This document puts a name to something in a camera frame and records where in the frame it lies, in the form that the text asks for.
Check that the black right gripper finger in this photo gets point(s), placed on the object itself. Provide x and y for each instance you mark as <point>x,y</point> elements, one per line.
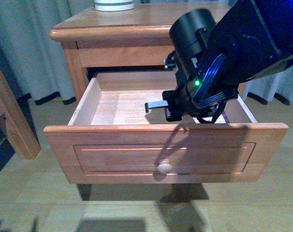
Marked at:
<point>155,104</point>

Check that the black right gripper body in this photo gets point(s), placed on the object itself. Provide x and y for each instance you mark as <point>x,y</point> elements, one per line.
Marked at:
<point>177,106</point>

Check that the wooden drawer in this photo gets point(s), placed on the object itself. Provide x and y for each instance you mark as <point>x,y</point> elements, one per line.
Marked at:
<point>110,139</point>

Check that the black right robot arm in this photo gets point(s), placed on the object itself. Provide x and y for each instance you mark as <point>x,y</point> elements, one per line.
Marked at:
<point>211,59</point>

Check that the wooden nightstand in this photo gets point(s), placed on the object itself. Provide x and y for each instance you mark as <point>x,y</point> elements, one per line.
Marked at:
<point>137,37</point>

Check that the white cylindrical air purifier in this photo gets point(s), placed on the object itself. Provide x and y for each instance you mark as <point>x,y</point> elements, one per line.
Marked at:
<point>114,5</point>

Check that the grey curtain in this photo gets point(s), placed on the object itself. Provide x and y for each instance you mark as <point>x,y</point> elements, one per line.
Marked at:
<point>32,63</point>

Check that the wooden bed frame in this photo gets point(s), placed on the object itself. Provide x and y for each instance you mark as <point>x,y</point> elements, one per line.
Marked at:
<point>14,125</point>

